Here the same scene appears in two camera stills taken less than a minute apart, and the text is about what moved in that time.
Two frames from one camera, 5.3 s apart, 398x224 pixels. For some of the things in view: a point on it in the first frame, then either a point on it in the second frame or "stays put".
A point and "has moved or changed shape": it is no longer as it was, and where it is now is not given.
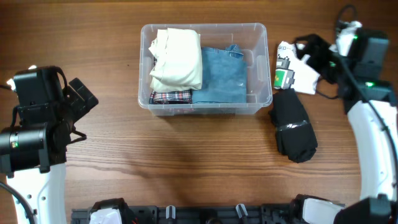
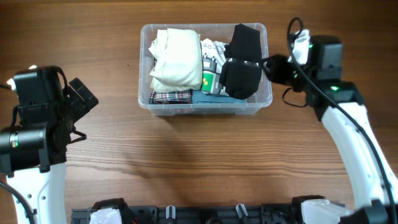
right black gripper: x=315 y=41 to x=276 y=64
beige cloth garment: x=178 y=67 stays put
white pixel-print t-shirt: x=293 y=72 has moved or changed shape
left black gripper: x=81 y=106 stays put
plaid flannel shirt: x=171 y=98 stays put
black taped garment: x=296 y=137 to x=240 y=72
